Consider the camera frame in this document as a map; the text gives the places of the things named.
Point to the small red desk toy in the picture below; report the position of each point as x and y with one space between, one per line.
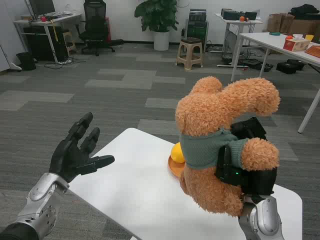
43 19

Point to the large white table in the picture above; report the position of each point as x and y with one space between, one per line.
270 41

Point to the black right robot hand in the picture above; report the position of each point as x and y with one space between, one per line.
262 181

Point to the small orange fruit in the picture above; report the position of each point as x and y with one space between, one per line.
289 37

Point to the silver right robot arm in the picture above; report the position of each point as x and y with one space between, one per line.
262 220

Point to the beige plastic stool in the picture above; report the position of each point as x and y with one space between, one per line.
189 51

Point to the orange wooden tray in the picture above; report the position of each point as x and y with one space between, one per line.
313 51

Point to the black equipment cases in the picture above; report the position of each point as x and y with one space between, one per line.
237 15

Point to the yellow tape strip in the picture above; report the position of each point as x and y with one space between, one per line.
55 31

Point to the brown teddy bear green sweater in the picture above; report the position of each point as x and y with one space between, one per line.
212 112

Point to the white board panel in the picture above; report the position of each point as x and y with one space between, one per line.
7 37

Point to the orange fruit on desk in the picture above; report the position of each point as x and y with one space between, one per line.
241 18

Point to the red yellow tissue box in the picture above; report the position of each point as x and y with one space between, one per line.
296 45

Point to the black cabinet under desk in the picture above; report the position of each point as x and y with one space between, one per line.
36 42

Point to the small white desk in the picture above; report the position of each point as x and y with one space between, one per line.
240 22

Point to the black office chair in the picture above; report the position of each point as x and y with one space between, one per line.
93 22

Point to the white power strip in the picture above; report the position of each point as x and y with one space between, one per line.
232 66

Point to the yellow lemon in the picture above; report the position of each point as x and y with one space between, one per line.
177 153

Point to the brown cardboard boxes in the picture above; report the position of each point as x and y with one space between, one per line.
282 23

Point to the black bag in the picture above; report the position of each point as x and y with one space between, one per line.
305 10

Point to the yellow cup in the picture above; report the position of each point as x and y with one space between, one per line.
309 37

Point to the small beige stool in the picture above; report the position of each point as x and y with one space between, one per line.
68 37

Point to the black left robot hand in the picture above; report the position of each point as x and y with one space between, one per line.
67 160

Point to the white cup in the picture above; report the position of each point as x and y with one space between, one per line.
297 36

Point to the black computer monitor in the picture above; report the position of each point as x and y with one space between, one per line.
42 7

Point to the black case on floor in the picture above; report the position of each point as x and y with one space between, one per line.
290 66

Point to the potted plant white pot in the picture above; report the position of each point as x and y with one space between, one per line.
157 17

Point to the orange plate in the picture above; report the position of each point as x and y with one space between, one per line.
175 168

